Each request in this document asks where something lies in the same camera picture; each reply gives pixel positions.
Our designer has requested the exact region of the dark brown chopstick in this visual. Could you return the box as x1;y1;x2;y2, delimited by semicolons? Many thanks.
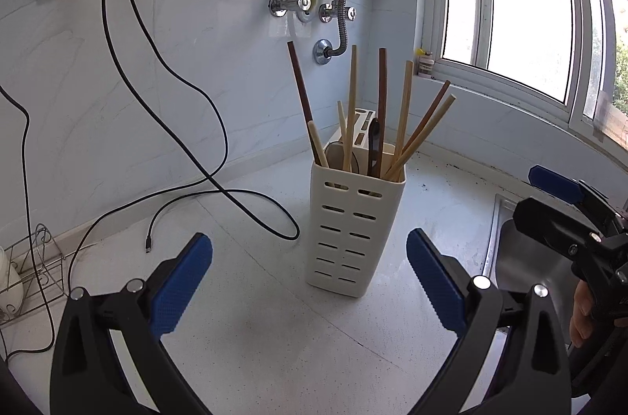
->
287;41;323;166

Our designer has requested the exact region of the reddish brown chopstick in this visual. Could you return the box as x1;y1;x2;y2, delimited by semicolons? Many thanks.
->
375;47;387;177

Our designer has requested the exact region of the person right hand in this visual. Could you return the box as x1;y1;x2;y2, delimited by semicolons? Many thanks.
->
568;280;594;348

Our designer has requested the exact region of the light wooden chopstick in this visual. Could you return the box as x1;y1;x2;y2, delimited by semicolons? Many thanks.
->
393;60;414;162
343;44;358;172

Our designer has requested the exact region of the cream plastic utensil holder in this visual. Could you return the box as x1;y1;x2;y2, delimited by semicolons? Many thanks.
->
305;109;405;297

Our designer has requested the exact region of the black spoon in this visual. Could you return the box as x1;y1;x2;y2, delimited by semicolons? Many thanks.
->
367;118;381;178

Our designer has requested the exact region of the small jar on windowsill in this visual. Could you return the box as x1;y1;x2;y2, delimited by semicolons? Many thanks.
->
415;47;434;78

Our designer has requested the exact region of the black usb cable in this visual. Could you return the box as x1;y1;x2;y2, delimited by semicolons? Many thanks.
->
63;0;301;299

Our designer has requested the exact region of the wire rack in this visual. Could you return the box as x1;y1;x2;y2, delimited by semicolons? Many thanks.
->
1;223;67;327

